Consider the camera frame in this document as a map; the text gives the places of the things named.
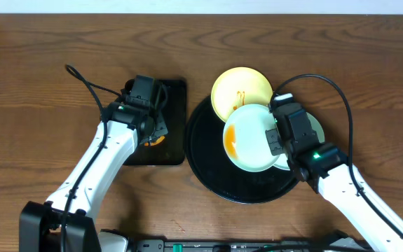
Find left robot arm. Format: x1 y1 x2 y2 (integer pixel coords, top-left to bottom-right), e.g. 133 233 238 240
19 102 167 251

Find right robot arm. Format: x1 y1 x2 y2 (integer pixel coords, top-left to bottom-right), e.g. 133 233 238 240
270 103 403 251

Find black round tray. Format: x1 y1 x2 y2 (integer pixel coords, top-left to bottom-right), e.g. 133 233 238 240
184 96 299 204

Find black rectangular tray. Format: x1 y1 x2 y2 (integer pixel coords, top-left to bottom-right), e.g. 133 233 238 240
124 79 187 166

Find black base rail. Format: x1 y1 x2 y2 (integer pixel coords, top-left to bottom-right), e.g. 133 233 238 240
126 238 368 252

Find yellow plate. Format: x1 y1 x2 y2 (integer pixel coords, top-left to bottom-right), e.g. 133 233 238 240
211 67 273 122

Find light green plate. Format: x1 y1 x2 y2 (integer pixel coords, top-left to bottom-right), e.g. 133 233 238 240
273 111 326 172

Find light blue front plate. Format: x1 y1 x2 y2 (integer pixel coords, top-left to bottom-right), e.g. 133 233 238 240
223 104 289 172

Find orange green sponge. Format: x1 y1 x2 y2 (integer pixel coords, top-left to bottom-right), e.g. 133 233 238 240
144 136 165 146

